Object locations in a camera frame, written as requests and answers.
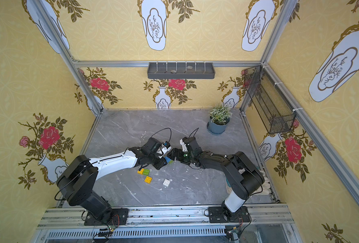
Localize green lego brick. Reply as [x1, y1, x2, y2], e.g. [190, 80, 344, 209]
[143, 169, 150, 176]

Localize white lego brick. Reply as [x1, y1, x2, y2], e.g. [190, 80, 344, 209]
[163, 179, 171, 187]

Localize blue long lego brick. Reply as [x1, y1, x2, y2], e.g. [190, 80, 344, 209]
[165, 157, 174, 165]

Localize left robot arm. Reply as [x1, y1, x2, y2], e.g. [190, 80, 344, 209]
[56, 137, 171, 223]

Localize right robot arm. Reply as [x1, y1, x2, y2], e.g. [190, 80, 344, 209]
[168, 137, 265, 213]

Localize potted plant blue pot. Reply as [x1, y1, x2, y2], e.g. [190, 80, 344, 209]
[207, 104, 232, 135]

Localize work glove with teal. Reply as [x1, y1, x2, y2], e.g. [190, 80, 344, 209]
[255, 167, 271, 195]

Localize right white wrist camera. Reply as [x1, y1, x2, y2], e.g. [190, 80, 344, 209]
[180, 139, 188, 152]

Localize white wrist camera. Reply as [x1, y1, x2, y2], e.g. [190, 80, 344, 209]
[180, 139, 188, 152]
[157, 141, 171, 158]

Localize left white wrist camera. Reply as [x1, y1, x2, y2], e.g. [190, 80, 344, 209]
[157, 141, 171, 158]

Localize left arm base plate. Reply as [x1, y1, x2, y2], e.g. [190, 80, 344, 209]
[84, 208, 129, 226]

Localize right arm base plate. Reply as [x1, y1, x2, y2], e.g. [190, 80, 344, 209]
[207, 206, 251, 224]

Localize grey wall shelf tray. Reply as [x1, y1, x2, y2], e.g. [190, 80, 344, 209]
[147, 61, 216, 80]

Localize left circuit board wires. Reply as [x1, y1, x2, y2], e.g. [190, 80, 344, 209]
[92, 214, 121, 242]

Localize circuit board wires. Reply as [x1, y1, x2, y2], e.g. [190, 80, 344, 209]
[92, 214, 121, 242]
[224, 223, 251, 243]

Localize black wire mesh basket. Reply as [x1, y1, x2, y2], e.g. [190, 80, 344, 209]
[243, 66, 296, 134]

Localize right circuit board wires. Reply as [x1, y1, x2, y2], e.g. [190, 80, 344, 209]
[224, 223, 251, 243]

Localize aluminium front rail frame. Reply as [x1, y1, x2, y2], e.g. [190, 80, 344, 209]
[32, 204, 302, 243]

